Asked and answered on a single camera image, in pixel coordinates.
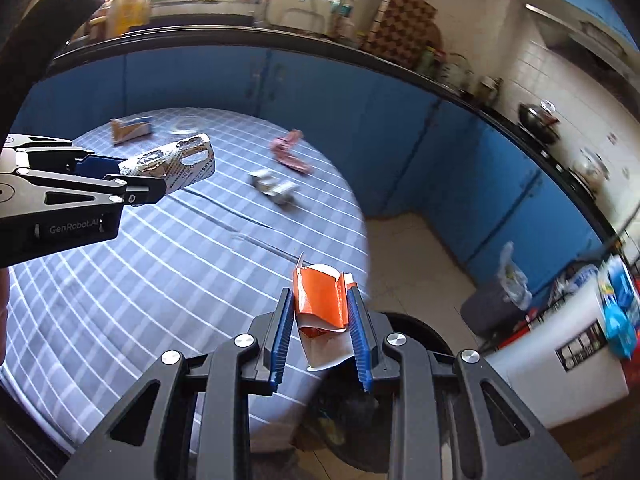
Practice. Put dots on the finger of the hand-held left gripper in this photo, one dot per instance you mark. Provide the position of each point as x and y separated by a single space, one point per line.
145 191
100 164

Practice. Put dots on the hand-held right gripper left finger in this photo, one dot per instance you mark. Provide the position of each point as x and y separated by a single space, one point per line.
282 340

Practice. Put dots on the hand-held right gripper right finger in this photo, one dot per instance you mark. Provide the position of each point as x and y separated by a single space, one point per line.
359 340

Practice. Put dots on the tan carton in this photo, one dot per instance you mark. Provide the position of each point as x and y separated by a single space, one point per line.
127 130

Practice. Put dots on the black white printed wrapper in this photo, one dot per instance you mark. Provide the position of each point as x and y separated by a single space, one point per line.
185 167

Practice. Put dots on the orange packet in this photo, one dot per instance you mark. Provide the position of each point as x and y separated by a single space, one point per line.
320 295

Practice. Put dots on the black trash bin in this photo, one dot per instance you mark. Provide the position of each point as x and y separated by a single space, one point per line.
340 410

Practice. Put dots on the clear plastic lid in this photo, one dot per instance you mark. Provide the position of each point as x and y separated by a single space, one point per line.
185 125

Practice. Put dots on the small white medicine box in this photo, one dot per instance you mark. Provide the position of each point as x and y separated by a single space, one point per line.
262 180

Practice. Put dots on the white label wrapper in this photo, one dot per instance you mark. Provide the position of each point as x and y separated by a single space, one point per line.
285 194

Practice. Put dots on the pink wrapper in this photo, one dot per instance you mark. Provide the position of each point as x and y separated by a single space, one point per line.
290 155

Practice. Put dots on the grey small waste bin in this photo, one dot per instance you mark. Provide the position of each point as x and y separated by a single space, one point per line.
485 310

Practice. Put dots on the yellow bag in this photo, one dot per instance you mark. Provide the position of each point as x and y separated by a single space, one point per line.
127 7

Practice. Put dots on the clear plastic bin liner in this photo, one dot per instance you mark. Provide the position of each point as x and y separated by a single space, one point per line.
515 275

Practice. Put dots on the white washing machine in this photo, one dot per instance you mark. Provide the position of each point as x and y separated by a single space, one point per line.
540 385

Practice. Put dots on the black kitchen countertop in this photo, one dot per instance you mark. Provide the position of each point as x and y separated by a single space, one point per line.
250 35

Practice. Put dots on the row of blue cabinet doors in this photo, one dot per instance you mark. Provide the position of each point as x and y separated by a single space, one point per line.
400 135

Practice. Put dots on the white plastic dish tub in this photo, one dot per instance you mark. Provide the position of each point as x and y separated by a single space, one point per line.
305 7

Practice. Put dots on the blue plastic bag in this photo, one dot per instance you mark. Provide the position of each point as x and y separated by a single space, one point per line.
620 310

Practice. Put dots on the black wok with lid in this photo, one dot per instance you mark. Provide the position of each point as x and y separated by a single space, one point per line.
537 122

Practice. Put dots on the pale green kettle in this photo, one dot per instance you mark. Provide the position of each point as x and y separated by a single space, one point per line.
459 75

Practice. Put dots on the white ceramic pot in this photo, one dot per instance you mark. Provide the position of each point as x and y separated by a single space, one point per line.
590 167

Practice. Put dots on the checkered wooden cutting board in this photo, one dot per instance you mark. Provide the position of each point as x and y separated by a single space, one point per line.
400 25

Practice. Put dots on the steel range hood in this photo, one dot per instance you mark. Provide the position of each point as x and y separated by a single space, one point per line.
580 35

